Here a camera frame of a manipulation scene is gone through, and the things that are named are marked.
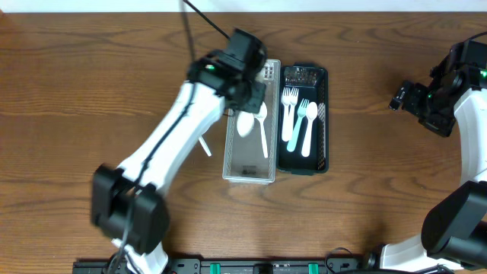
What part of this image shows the white plastic spoon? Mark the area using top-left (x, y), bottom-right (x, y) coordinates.
top-left (254, 102), bottom-right (269, 158)

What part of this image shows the white spoon bowl down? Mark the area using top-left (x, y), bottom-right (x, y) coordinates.
top-left (237, 111), bottom-right (255, 138)

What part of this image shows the pinkish white plastic fork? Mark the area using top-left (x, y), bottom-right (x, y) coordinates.
top-left (286, 88), bottom-right (299, 142)

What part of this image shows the white spoon crossed under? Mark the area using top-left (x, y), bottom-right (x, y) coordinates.
top-left (199, 137), bottom-right (212, 157)

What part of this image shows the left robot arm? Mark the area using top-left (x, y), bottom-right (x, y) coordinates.
top-left (91, 49), bottom-right (267, 273)

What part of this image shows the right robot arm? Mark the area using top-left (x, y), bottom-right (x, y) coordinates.
top-left (377, 87), bottom-right (486, 272)

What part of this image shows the black plastic mesh basket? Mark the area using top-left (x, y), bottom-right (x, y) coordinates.
top-left (276, 62), bottom-right (329, 175)

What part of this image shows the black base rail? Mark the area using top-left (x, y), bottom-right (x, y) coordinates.
top-left (72, 253), bottom-right (454, 274)

